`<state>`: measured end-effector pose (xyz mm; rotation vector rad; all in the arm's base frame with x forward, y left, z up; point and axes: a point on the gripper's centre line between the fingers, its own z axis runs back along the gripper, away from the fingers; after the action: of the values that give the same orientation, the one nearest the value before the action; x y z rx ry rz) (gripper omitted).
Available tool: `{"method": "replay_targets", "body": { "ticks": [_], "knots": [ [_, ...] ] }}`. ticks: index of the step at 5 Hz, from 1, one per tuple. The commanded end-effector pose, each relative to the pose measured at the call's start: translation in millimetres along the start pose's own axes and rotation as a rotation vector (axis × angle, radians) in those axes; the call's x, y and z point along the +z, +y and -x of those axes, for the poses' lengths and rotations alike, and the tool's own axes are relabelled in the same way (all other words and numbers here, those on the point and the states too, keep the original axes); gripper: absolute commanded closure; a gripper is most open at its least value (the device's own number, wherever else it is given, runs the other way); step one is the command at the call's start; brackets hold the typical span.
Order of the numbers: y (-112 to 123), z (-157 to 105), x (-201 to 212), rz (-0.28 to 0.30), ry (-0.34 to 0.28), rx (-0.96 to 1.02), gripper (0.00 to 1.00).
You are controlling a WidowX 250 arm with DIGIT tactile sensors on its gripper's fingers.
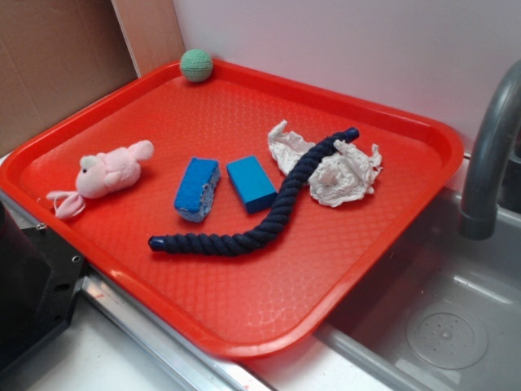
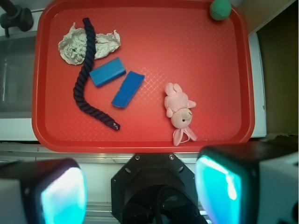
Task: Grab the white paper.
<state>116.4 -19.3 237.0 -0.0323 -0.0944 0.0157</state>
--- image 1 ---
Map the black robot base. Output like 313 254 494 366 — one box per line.
1 205 85 377

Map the crumpled white paper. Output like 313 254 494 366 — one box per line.
268 120 383 208

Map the blue rectangular block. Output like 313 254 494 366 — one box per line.
226 156 278 214

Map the red plastic tray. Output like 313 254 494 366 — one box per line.
1 60 463 360

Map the blue sponge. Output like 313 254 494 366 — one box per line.
173 157 221 222

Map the green textured ball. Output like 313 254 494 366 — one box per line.
180 49 213 82

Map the pink plush toy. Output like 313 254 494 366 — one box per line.
46 140 155 220

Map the grey toy sink basin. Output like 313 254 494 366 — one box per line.
317 190 520 390

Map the grey toy faucet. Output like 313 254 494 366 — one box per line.
458 62 520 240

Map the brown cardboard panel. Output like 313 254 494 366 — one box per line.
1 1 184 155

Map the dark blue twisted rope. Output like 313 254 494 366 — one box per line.
147 126 361 257

